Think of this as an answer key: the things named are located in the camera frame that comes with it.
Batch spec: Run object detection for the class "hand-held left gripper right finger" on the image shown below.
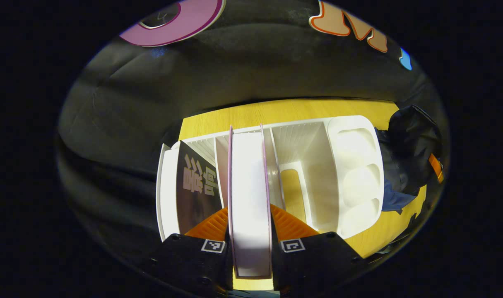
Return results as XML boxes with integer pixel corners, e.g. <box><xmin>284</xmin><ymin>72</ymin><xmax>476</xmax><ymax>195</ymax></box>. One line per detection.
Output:
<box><xmin>270</xmin><ymin>204</ymin><xmax>364</xmax><ymax>296</ymax></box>

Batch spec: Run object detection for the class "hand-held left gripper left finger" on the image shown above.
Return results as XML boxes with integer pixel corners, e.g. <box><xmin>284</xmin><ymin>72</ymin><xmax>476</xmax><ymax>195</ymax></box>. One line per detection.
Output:
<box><xmin>150</xmin><ymin>207</ymin><xmax>234</xmax><ymax>296</ymax></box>

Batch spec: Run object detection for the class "blue schoolbag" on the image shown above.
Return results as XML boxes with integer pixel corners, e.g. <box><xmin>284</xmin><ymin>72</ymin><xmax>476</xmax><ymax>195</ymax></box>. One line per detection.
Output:
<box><xmin>375</xmin><ymin>104</ymin><xmax>445</xmax><ymax>214</ymax></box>

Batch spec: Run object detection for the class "dark cover book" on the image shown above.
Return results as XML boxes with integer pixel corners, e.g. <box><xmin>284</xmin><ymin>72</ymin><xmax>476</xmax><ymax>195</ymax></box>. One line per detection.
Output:
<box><xmin>176</xmin><ymin>141</ymin><xmax>224</xmax><ymax>235</ymax></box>

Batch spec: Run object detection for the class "pink cover book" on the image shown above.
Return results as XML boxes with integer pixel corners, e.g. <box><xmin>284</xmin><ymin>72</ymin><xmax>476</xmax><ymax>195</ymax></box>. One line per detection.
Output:
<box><xmin>228</xmin><ymin>124</ymin><xmax>273</xmax><ymax>279</ymax></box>

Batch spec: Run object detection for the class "white bookshelf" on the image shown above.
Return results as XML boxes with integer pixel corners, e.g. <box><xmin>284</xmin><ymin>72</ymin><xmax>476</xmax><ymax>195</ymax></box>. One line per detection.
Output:
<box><xmin>156</xmin><ymin>115</ymin><xmax>385</xmax><ymax>241</ymax></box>

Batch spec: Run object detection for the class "black backdrop cloth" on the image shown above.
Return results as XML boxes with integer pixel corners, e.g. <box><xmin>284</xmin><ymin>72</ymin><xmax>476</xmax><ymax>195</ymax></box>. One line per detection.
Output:
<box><xmin>57</xmin><ymin>0</ymin><xmax>446</xmax><ymax>265</ymax></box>

